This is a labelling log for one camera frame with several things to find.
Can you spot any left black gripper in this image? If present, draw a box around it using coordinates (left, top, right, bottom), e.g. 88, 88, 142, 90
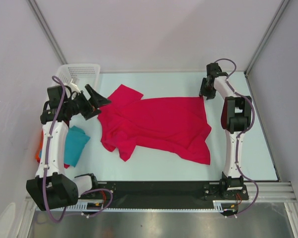
65, 84, 111, 120

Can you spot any pink t shirt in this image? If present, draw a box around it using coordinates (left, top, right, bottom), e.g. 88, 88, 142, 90
98, 85, 212, 165

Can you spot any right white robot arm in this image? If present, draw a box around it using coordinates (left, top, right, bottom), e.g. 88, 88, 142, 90
199, 60, 254, 200

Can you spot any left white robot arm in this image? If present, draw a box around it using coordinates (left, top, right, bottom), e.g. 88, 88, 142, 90
26, 84, 111, 211

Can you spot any white plastic basket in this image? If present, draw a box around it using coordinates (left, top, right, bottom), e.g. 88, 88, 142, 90
56, 63, 100, 91

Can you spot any teal t shirt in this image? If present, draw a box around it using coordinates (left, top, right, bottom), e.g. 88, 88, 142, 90
38, 125, 91, 167

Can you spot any orange t shirt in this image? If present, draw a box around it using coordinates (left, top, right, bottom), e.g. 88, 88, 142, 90
35, 131, 44, 163

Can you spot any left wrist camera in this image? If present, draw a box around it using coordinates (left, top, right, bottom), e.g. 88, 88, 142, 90
68, 77, 81, 93

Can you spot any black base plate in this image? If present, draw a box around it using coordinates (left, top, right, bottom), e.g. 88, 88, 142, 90
72, 180, 249, 210

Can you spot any white cable duct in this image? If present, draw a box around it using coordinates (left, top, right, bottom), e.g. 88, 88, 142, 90
36, 200, 239, 213

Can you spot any aluminium frame rail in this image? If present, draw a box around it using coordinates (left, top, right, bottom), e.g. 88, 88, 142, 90
26, 177, 294, 209

